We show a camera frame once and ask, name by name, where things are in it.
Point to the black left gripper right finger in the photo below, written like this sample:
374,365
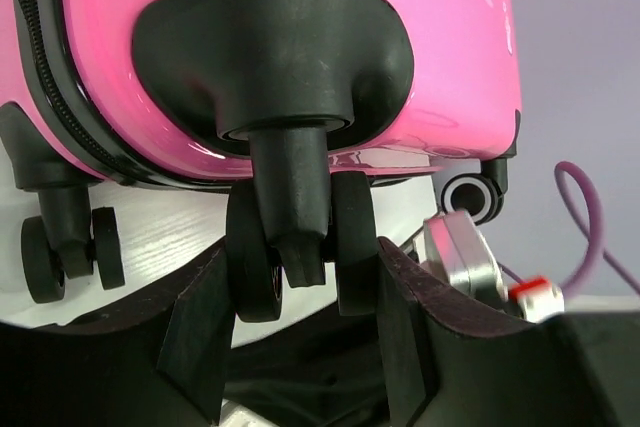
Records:
450,360

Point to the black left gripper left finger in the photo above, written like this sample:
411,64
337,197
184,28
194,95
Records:
156,357

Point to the pink hard-shell suitcase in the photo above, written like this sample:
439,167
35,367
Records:
294,108

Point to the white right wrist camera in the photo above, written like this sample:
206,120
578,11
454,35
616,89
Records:
457,253

